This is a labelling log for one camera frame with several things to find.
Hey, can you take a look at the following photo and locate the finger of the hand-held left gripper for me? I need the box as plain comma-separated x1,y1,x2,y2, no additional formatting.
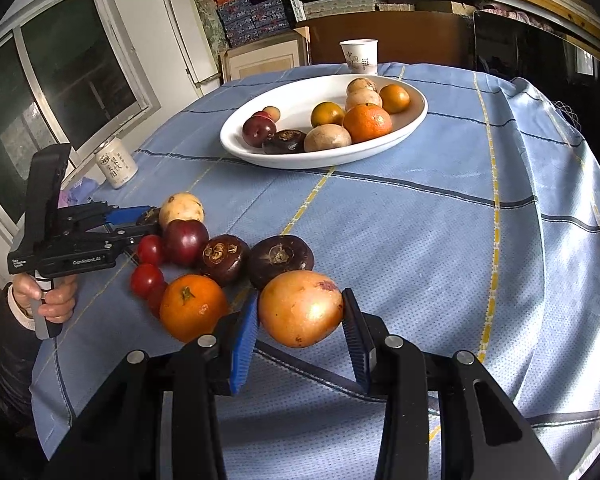
111,222,162,264
104,205,154,226

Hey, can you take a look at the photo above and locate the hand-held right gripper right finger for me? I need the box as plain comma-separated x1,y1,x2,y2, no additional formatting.
342,287,561,480

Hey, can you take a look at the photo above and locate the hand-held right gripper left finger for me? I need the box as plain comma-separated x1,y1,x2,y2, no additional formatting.
45,290,259,480

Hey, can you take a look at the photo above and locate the orange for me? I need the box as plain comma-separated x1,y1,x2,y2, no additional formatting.
343,103,393,144
159,274,229,344
379,84,411,115

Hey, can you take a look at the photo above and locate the tan round fruit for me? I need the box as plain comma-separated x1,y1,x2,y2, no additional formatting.
258,270,344,349
303,125,353,153
345,89,383,112
158,192,205,230
346,77,378,95

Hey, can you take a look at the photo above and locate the white oval plate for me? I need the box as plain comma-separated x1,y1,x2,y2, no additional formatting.
219,74,429,170

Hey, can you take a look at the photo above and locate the dark purple mangosteen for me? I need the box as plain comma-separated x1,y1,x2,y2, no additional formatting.
246,235,315,291
197,234,251,288
262,129,308,155

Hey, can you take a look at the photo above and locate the yellow-green citrus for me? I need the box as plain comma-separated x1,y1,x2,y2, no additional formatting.
310,101,346,128

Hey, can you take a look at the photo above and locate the person's left forearm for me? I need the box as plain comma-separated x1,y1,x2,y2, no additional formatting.
0,284,48,436

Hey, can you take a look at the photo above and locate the person's left hand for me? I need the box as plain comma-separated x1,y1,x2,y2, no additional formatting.
11,271,79,324

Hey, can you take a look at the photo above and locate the small red tomato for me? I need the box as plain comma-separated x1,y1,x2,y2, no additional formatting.
130,263,165,298
147,284,169,319
137,234,166,266

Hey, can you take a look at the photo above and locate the lilac plastic bag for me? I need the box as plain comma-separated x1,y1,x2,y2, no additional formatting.
59,182,102,207

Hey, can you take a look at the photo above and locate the white printed can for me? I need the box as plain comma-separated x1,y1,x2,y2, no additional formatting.
96,139,139,190

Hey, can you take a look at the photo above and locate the dark red plum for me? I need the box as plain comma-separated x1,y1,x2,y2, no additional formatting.
242,115,277,148
162,219,210,267

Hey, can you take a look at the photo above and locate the blue checked tablecloth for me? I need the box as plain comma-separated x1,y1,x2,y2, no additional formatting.
30,62,600,480

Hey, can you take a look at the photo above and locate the white framed sliding window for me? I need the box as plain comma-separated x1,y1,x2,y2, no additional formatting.
0,0,162,241

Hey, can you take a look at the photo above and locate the white long strip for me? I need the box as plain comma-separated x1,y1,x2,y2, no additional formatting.
161,0,203,87

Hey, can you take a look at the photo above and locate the green patterned panel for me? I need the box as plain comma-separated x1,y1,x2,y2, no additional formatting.
187,0,229,62

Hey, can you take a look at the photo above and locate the stack of blue floral boxes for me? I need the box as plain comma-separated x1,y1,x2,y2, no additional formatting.
214,0,297,47

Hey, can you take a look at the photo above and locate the white printed paper cup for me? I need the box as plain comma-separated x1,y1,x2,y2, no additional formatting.
339,39,379,76

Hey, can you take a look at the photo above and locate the brown wooden board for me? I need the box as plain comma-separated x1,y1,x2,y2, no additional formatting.
307,10,474,69

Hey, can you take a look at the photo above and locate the black glossy panel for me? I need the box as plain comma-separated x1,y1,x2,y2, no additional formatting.
472,7,600,92

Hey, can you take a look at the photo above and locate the pink floral cloth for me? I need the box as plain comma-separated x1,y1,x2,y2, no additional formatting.
475,4,541,23

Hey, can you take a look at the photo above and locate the wooden picture frame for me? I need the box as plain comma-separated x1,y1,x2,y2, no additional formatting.
220,35,309,84

